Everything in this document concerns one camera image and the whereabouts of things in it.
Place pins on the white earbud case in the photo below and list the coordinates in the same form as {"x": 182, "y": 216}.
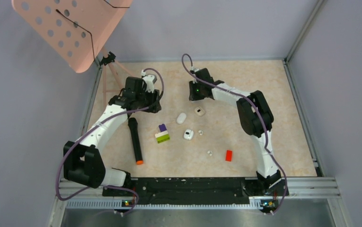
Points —
{"x": 188, "y": 134}
{"x": 181, "y": 118}

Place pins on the black marker orange cap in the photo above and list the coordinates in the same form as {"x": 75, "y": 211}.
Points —
{"x": 133, "y": 127}

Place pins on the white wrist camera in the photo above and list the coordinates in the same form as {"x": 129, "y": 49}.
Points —
{"x": 193, "y": 71}
{"x": 150, "y": 80}

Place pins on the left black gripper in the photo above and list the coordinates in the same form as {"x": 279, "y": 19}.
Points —
{"x": 154, "y": 105}

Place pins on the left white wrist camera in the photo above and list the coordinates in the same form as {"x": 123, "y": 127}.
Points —
{"x": 150, "y": 80}

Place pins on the red toy brick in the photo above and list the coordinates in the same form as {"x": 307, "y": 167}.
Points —
{"x": 229, "y": 155}

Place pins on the pink perforated music stand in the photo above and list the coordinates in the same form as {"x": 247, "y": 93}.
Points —
{"x": 76, "y": 29}

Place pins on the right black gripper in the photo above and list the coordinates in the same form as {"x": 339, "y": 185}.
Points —
{"x": 193, "y": 97}

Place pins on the beige earbud case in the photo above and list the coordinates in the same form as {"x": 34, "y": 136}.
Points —
{"x": 199, "y": 111}

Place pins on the aluminium frame rail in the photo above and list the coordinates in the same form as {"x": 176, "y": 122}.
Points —
{"x": 300, "y": 188}

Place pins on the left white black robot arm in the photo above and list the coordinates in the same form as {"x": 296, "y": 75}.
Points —
{"x": 84, "y": 164}

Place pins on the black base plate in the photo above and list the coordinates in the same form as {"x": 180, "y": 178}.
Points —
{"x": 196, "y": 191}

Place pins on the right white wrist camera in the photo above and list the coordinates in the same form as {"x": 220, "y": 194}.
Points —
{"x": 193, "y": 71}

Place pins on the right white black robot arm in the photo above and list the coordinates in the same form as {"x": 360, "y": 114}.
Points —
{"x": 255, "y": 117}

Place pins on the purple white green block stack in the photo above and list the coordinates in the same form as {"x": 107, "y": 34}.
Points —
{"x": 163, "y": 134}

